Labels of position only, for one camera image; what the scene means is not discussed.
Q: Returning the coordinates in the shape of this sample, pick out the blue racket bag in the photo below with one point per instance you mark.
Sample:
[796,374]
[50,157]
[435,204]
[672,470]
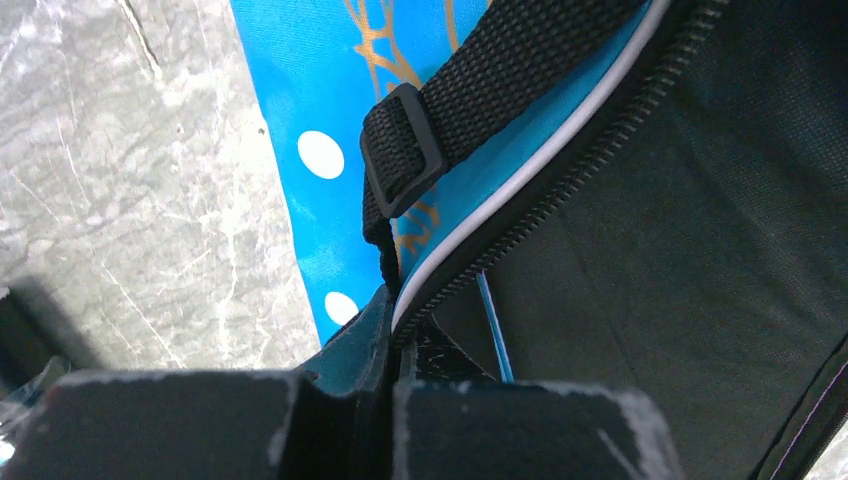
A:
[657,191]

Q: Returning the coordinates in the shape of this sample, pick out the blue badminton racket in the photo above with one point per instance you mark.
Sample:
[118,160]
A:
[500,348]

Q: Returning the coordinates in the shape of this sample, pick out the black shuttlecock tube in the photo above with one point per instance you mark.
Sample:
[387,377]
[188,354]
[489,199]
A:
[18,405]

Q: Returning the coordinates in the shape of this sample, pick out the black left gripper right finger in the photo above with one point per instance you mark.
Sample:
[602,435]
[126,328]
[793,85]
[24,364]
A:
[547,430]

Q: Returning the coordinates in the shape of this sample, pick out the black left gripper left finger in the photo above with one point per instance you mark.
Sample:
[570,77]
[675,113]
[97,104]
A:
[158,425]

